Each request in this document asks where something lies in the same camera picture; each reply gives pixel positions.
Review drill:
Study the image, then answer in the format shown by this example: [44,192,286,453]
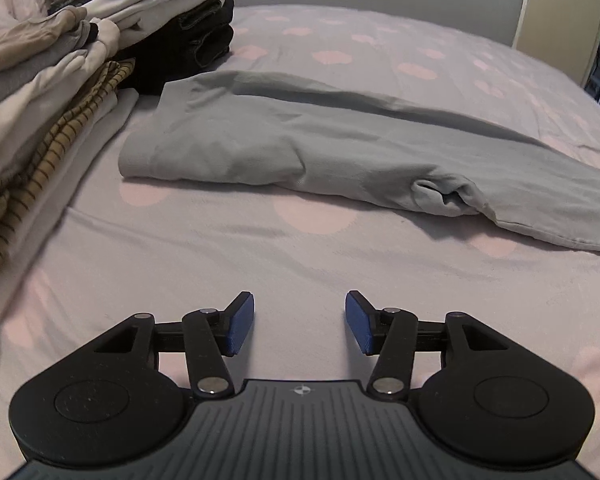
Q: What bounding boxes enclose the light grey-blue garment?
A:
[119,70,600,252]

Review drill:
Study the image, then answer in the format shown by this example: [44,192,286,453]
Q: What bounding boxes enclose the yellow black striped garment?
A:
[0,58,135,270]

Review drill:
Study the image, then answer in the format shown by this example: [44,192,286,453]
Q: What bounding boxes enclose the white hooded garment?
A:
[0,20,120,174]

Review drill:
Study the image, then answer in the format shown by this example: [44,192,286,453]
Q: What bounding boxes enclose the black folded garment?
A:
[116,0,234,96]

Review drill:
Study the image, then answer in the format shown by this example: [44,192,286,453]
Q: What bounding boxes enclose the beige folded garment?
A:
[0,6,86,73]

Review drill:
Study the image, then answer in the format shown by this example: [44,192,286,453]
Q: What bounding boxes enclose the cream wooden door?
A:
[513,0,600,86]

